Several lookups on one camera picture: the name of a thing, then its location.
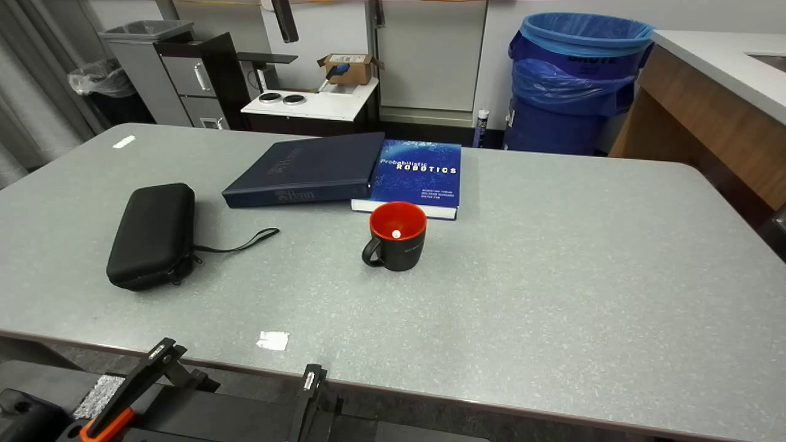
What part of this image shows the black mug red interior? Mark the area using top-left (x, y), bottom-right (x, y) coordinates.
top-left (358, 199), bottom-right (429, 276)

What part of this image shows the blue hardcover book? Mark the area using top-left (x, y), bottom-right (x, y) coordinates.
top-left (348, 138), bottom-right (465, 221)

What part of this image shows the dark navy binder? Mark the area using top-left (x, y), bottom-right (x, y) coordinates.
top-left (221, 131), bottom-right (387, 212)

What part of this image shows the small white side table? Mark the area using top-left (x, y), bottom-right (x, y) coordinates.
top-left (239, 76), bottom-right (380, 132)

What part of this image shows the open cardboard box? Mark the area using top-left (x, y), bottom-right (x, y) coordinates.
top-left (317, 53), bottom-right (380, 91)

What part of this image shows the white panel board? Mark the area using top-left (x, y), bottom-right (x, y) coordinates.
top-left (375, 0), bottom-right (492, 131)

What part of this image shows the white tape patch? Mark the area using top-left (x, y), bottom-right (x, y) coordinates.
top-left (256, 329), bottom-right (290, 355)

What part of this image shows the blue trash bin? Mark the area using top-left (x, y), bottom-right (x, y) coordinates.
top-left (504, 10), bottom-right (659, 158)

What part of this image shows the grey filing cabinet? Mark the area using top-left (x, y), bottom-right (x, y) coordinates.
top-left (99, 18), bottom-right (299, 132)

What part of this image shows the waste bin with clear bag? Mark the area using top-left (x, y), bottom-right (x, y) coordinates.
top-left (67, 56), bottom-right (158, 131)

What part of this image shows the wooden counter white top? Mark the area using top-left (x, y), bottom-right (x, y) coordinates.
top-left (610, 29), bottom-right (786, 231)

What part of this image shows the black equipment base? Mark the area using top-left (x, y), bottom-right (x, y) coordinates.
top-left (0, 358), bottom-right (486, 442)

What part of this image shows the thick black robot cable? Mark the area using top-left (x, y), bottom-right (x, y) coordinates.
top-left (269, 0), bottom-right (301, 45)

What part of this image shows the black zip case with strap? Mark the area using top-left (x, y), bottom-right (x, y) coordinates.
top-left (104, 181), bottom-right (283, 293)

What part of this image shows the black clamp orange handle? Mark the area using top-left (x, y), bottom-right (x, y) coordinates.
top-left (54, 336), bottom-right (221, 442)

